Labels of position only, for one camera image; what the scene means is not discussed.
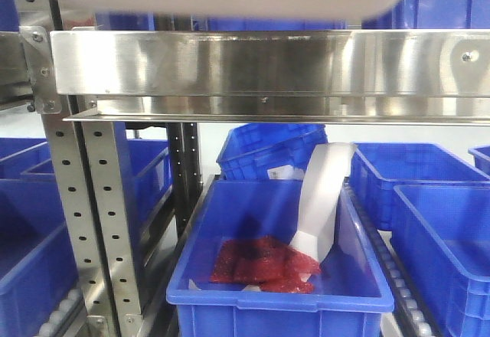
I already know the blue bin tilted rear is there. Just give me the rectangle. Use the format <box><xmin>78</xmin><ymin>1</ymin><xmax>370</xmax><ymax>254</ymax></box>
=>
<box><xmin>217</xmin><ymin>123</ymin><xmax>328</xmax><ymax>180</ymax></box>

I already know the blue bin left rear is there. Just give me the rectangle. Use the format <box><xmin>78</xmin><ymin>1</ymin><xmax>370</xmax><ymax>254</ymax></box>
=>
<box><xmin>20</xmin><ymin>139</ymin><xmax>172</xmax><ymax>224</ymax></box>

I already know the blue bin right rear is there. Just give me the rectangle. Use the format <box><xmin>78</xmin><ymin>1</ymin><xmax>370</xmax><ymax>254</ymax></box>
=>
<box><xmin>349</xmin><ymin>142</ymin><xmax>489</xmax><ymax>231</ymax></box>

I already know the perforated steel shelf upright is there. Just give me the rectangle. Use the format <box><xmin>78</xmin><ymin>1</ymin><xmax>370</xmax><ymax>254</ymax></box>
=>
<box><xmin>14</xmin><ymin>0</ymin><xmax>145</xmax><ymax>336</ymax></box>

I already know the blue bin front centre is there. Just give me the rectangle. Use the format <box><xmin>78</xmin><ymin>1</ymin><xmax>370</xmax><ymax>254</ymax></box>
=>
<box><xmin>166</xmin><ymin>180</ymin><xmax>394</xmax><ymax>336</ymax></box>

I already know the blue bin right front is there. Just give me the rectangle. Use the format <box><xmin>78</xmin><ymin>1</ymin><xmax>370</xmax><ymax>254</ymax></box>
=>
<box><xmin>391</xmin><ymin>185</ymin><xmax>489</xmax><ymax>336</ymax></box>

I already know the blue bin left front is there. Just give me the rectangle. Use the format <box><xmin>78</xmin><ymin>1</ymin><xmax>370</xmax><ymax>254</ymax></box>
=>
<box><xmin>1</xmin><ymin>179</ymin><xmax>77</xmax><ymax>336</ymax></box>

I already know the blue bin upper right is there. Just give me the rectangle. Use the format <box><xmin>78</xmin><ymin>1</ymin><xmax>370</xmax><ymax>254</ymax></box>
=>
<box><xmin>361</xmin><ymin>0</ymin><xmax>489</xmax><ymax>29</ymax></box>

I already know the white curved paper strip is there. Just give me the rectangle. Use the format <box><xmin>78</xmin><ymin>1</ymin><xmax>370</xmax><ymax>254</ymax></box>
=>
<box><xmin>290</xmin><ymin>142</ymin><xmax>357</xmax><ymax>263</ymax></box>

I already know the red mesh bag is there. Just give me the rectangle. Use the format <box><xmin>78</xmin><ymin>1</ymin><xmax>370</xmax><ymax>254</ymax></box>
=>
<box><xmin>210</xmin><ymin>236</ymin><xmax>322</xmax><ymax>294</ymax></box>

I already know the white roller track right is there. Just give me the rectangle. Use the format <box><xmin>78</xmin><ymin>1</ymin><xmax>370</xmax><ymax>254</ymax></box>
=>
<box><xmin>344</xmin><ymin>182</ymin><xmax>440</xmax><ymax>336</ymax></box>

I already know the white roller track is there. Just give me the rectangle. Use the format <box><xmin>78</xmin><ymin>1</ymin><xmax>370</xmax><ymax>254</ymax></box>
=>
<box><xmin>344</xmin><ymin>182</ymin><xmax>440</xmax><ymax>336</ymax></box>
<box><xmin>37</xmin><ymin>288</ymin><xmax>83</xmax><ymax>337</ymax></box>

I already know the white roller track left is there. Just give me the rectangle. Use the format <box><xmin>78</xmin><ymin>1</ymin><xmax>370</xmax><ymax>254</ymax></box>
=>
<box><xmin>37</xmin><ymin>288</ymin><xmax>83</xmax><ymax>337</ymax></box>

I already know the stainless steel shelf rail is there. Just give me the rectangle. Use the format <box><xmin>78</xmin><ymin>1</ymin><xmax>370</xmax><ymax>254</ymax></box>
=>
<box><xmin>51</xmin><ymin>30</ymin><xmax>489</xmax><ymax>126</ymax></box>

